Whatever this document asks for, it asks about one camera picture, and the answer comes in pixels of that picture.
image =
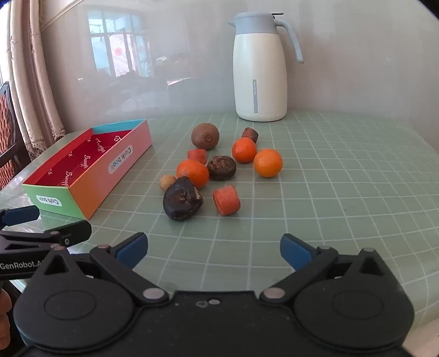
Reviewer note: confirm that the colourful cardboard box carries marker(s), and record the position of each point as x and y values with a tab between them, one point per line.
89	185

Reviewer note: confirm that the mandarin orange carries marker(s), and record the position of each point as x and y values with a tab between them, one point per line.
244	149
268	163
192	172

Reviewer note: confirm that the person's left hand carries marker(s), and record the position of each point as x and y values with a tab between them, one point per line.
4	315

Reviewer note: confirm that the brown kiwi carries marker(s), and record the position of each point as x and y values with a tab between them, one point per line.
205	136

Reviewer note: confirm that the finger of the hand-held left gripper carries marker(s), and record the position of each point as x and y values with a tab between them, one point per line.
20	214
72	231

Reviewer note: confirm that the beige lace curtain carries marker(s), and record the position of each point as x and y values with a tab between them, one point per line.
31	85

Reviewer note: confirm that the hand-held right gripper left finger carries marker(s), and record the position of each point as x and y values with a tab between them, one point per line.
132	249

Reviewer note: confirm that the white thermos jug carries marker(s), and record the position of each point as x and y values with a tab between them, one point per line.
259	75

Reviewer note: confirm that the large orange carrot piece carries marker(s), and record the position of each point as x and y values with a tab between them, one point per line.
226	200

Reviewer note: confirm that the small red fruit piece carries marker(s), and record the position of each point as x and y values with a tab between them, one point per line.
197	155

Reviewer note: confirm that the small tan longan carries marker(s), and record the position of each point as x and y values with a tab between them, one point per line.
167	182

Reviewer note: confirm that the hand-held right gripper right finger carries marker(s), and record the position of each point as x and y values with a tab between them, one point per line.
295	254

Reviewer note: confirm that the wooden chair with orange cushion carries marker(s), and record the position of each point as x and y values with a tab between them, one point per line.
7	130

